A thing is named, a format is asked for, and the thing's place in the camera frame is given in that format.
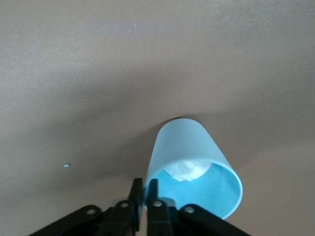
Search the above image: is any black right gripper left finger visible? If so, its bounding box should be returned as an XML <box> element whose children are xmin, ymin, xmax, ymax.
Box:
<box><xmin>29</xmin><ymin>178</ymin><xmax>144</xmax><ymax>236</ymax></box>

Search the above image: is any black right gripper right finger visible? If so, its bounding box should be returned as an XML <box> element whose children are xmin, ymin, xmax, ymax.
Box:
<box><xmin>147</xmin><ymin>178</ymin><xmax>252</xmax><ymax>236</ymax></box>

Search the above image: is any blue cup holding white tissue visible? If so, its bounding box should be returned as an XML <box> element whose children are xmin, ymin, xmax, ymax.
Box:
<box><xmin>143</xmin><ymin>118</ymin><xmax>244</xmax><ymax>220</ymax></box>

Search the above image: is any crumpled white tissue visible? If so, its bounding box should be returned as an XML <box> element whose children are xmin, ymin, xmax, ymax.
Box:
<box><xmin>163</xmin><ymin>160</ymin><xmax>214</xmax><ymax>182</ymax></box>

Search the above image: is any brown table mat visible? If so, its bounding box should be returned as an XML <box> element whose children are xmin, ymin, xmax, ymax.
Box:
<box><xmin>0</xmin><ymin>0</ymin><xmax>315</xmax><ymax>236</ymax></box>

